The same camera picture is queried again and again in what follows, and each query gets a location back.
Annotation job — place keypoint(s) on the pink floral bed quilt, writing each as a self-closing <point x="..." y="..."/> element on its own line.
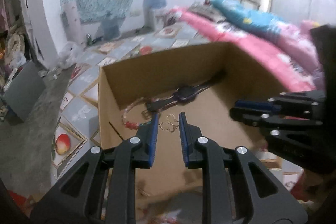
<point x="283" y="67"/>

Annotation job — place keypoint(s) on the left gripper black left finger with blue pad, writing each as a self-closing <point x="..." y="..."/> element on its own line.
<point x="100" y="186"/>

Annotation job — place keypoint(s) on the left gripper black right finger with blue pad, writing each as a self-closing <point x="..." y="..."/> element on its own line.
<point x="237" y="187"/>

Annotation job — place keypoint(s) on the white plastic bag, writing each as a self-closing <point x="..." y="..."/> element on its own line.
<point x="69" y="55"/>

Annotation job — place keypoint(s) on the fruit pattern tablecloth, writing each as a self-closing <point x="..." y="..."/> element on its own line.
<point x="77" y="128"/>

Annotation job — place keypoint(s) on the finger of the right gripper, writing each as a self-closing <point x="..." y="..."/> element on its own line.
<point x="271" y="121"/>
<point x="287" y="103"/>

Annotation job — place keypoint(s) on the grey flat board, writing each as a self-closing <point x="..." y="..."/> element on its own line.
<point x="24" y="91"/>

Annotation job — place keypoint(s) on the dark purple smart watch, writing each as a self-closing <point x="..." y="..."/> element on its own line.
<point x="183" y="95"/>

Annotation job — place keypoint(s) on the red gift bag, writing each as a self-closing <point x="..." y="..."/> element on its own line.
<point x="26" y="204"/>

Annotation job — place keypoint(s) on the blue floral pillow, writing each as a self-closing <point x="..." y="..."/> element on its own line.
<point x="259" y="23"/>

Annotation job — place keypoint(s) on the brown cardboard box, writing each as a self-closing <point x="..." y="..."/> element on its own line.
<point x="202" y="81"/>

